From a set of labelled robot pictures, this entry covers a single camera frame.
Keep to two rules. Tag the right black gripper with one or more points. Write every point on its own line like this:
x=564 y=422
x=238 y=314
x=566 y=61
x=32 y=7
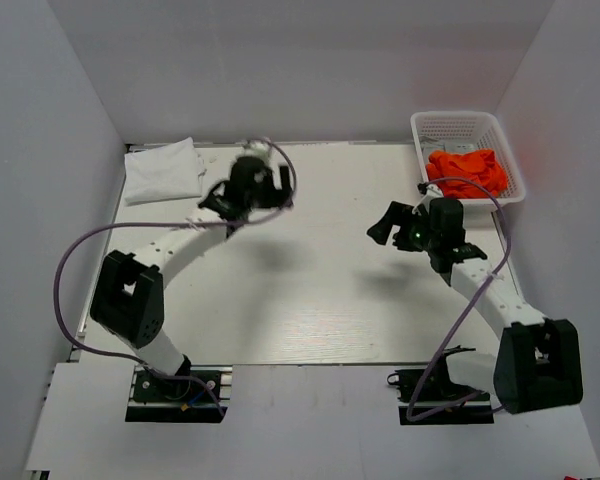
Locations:
x=398 y=214

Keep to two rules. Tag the white t shirt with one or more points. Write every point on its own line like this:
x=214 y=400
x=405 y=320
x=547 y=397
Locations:
x=171 y=172

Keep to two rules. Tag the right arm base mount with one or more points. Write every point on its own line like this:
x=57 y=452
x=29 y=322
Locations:
x=476 y=411

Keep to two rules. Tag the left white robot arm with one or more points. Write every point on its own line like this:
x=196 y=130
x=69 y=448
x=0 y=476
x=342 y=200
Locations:
x=128 y=301

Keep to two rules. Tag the orange t shirt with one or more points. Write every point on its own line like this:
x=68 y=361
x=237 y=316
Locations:
x=459 y=175

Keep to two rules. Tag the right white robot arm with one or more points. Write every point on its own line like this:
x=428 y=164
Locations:
x=537 y=365

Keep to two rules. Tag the white plastic basket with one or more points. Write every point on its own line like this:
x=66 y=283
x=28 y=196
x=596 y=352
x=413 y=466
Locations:
x=462 y=132

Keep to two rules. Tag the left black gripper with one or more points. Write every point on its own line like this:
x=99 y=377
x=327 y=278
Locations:
x=276 y=197

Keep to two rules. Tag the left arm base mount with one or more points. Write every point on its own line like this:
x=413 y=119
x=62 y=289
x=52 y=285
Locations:
x=153 y=400

